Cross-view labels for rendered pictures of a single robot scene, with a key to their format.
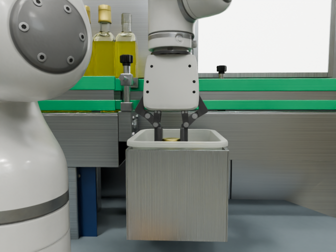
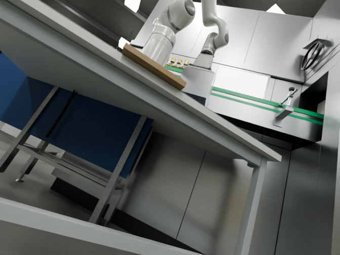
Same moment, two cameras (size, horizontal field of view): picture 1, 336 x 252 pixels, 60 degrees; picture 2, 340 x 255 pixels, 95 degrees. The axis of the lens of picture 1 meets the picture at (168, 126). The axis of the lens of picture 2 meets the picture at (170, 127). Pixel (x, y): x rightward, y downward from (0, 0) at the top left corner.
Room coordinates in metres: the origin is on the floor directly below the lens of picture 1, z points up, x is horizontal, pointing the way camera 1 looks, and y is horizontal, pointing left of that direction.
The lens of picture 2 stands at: (-0.22, -0.13, 0.42)
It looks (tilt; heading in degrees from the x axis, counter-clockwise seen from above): 17 degrees up; 12
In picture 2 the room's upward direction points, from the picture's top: 23 degrees clockwise
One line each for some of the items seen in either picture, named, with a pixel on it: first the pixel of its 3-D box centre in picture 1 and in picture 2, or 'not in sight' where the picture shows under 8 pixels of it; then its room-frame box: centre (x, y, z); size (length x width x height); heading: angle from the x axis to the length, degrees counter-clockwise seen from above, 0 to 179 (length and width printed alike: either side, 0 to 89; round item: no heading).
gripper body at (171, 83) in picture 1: (171, 79); (203, 61); (0.54, -0.01, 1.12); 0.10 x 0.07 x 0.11; 86
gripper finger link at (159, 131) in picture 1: (153, 130); not in sight; (0.54, 0.03, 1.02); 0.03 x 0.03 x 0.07; 86
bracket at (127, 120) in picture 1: (129, 124); not in sight; (0.70, 0.09, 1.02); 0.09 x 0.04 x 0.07; 178
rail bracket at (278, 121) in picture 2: not in sight; (286, 105); (0.66, -0.55, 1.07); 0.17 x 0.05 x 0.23; 178
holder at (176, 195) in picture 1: (177, 175); (194, 95); (0.61, -0.02, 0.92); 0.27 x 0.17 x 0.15; 178
